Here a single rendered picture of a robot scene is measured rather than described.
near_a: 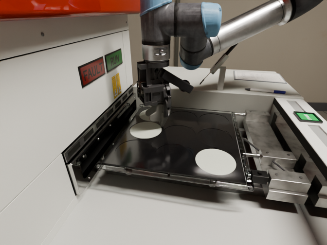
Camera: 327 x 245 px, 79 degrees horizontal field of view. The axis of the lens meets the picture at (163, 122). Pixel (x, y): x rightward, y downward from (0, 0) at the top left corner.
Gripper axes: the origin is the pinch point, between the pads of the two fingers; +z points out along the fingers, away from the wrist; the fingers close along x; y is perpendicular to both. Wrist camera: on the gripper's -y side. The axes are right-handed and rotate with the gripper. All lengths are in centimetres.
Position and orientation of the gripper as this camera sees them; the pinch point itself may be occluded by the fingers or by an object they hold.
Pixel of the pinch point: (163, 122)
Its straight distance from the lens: 64.5
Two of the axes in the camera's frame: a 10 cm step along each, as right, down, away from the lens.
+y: -9.2, 1.9, -3.4
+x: 3.9, 4.6, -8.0
